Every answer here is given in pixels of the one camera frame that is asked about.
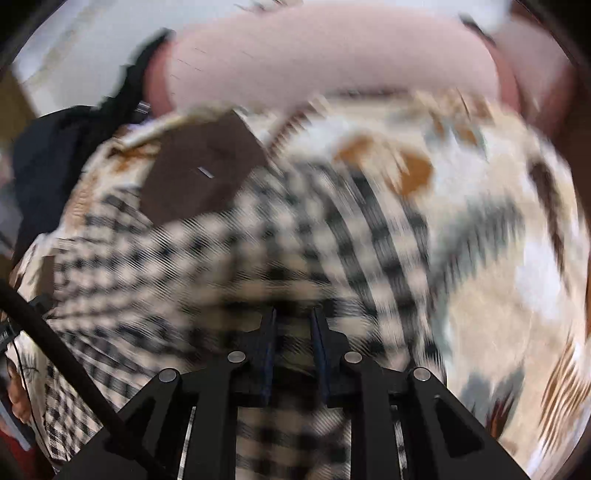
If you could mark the brown cloth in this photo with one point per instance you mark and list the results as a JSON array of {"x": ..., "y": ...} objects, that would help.
[{"x": 198, "y": 157}]

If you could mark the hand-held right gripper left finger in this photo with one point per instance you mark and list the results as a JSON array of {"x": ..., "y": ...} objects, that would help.
[{"x": 269, "y": 355}]

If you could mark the dark navy cloth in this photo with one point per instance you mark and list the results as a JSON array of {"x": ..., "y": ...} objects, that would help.
[{"x": 51, "y": 152}]

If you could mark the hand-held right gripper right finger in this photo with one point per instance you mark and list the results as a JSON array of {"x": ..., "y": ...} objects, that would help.
[{"x": 320, "y": 357}]

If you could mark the person's left hand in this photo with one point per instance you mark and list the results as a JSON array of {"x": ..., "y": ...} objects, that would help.
[{"x": 19, "y": 397}]

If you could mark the black beige checked garment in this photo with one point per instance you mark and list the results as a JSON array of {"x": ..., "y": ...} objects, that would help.
[{"x": 194, "y": 263}]

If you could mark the pink bedding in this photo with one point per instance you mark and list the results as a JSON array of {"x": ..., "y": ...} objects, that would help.
[{"x": 332, "y": 50}]

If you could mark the leaf printed cream blanket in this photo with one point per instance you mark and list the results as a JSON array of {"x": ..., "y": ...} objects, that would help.
[{"x": 485, "y": 230}]

